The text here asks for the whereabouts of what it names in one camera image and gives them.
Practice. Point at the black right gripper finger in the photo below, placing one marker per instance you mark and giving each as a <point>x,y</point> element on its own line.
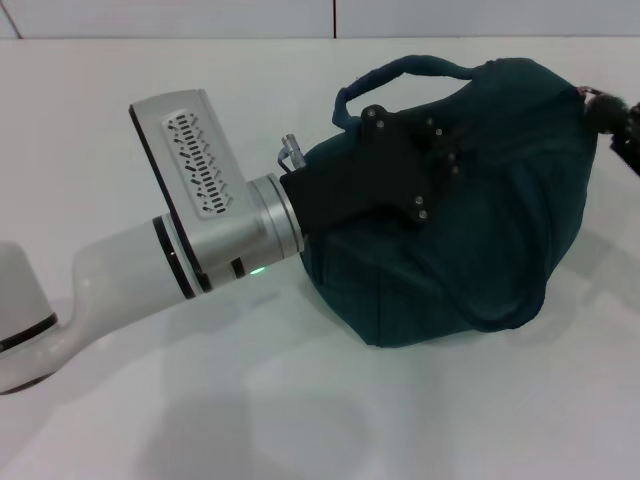
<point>634,117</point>
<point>607,115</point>

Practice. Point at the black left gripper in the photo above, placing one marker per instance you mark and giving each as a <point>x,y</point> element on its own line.
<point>360,185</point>

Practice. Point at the dark teal insulated lunch bag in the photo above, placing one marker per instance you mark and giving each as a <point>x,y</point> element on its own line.
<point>475,275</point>

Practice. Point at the silver connector stub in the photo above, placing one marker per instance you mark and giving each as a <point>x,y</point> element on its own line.
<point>291,150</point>

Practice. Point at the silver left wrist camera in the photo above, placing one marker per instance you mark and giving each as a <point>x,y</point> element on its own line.
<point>200,190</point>

